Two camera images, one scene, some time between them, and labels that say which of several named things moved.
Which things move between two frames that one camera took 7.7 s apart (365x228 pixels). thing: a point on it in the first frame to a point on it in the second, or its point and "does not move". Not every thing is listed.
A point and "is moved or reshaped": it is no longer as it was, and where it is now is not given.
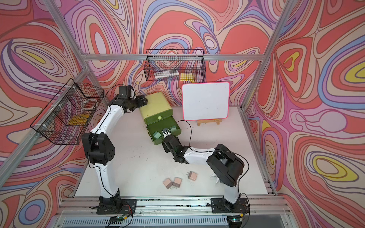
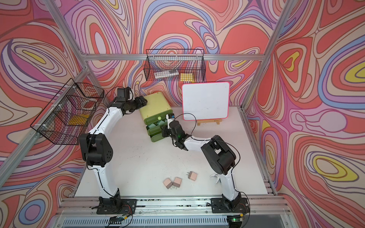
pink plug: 192,175 does not move
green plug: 166,132 is moved or reshaped
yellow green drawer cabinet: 158,115 does not move
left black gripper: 140,102 does not move
